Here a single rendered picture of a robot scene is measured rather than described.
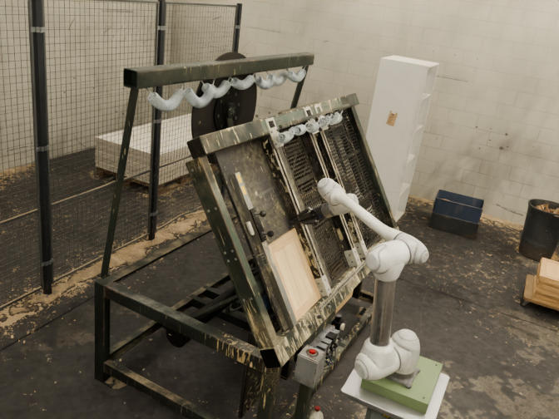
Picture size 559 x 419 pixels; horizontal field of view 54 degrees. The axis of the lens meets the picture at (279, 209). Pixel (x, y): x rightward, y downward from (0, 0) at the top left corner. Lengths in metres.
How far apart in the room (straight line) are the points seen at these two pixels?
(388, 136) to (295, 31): 2.67
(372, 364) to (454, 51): 5.86
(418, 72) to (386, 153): 1.05
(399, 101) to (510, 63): 1.81
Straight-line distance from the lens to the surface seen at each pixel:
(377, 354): 2.91
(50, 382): 4.26
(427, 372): 3.30
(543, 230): 7.27
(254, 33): 9.16
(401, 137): 6.94
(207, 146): 2.89
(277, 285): 3.19
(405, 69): 6.84
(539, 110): 8.09
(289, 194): 3.45
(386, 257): 2.63
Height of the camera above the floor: 2.73
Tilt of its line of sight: 22 degrees down
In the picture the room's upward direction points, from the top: 8 degrees clockwise
